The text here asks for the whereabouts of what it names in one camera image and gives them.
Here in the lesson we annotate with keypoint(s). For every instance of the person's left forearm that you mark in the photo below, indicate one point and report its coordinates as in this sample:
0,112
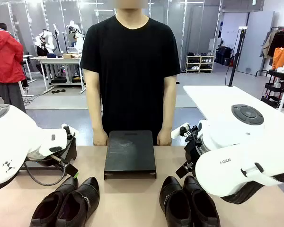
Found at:
168,116

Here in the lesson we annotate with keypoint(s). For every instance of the orange garment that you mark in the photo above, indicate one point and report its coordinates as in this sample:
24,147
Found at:
280,58

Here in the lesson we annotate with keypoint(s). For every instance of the person's right hand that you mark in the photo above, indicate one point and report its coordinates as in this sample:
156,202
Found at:
100,138

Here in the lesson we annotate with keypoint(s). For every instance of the black hanging garment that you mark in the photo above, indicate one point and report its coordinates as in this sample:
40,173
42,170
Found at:
282,40

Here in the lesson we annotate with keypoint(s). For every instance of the white side table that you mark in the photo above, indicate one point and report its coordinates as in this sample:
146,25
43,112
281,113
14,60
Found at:
217,99

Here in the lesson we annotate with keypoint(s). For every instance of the black suitcase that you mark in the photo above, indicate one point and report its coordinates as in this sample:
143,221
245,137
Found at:
223,55

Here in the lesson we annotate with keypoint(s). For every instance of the wooden shoe rack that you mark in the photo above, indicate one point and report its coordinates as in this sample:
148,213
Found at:
200,63

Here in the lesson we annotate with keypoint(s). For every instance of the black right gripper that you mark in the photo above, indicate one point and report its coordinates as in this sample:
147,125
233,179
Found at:
191,153

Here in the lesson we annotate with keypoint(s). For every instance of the black tripod pole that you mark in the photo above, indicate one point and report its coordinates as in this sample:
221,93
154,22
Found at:
236,54

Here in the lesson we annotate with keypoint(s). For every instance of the white background work table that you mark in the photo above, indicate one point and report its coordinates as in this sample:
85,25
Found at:
59,60

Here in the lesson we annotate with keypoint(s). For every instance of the dark blue cap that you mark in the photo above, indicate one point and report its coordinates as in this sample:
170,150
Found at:
51,55

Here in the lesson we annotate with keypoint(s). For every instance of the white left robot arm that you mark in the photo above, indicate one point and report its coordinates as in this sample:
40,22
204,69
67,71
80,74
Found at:
9,142

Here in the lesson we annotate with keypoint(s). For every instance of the beige coat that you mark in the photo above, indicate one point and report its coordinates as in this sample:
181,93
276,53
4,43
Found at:
268,45

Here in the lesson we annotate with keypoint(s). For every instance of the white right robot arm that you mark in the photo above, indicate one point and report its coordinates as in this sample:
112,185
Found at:
239,146

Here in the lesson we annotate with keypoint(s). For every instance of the person's right forearm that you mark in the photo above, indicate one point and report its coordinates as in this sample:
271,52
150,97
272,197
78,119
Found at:
95,116

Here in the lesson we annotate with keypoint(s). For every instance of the black power strip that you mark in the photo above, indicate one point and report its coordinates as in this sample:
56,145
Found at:
58,91

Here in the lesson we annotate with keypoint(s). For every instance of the person in red jacket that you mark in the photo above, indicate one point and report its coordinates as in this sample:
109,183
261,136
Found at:
6,61

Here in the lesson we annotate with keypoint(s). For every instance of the brown cardboard box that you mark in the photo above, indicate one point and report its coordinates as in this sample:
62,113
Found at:
71,55

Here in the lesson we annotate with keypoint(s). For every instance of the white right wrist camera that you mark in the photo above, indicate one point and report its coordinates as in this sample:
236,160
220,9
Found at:
178,132

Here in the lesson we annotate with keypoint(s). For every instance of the black shoe stand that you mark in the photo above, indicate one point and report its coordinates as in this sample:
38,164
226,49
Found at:
130,153

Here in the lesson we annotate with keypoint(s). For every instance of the person with dark hair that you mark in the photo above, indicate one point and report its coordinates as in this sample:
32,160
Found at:
2,26

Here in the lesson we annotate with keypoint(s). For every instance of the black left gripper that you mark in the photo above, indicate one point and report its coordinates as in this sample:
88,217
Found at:
71,151

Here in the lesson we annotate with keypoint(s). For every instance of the black utility cart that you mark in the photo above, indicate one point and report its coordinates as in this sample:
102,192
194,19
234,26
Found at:
274,89

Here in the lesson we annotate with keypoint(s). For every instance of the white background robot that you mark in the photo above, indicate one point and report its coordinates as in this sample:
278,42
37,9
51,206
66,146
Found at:
77,35
43,40

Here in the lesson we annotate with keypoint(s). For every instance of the black leather buckle shoe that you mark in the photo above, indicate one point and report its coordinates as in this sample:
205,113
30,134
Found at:
174,203
81,203
47,208
202,208

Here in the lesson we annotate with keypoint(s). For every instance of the person's left hand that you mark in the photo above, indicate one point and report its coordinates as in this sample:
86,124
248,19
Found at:
164,138

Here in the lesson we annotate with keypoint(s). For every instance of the person in black T-shirt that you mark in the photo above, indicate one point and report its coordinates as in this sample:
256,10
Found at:
130,71

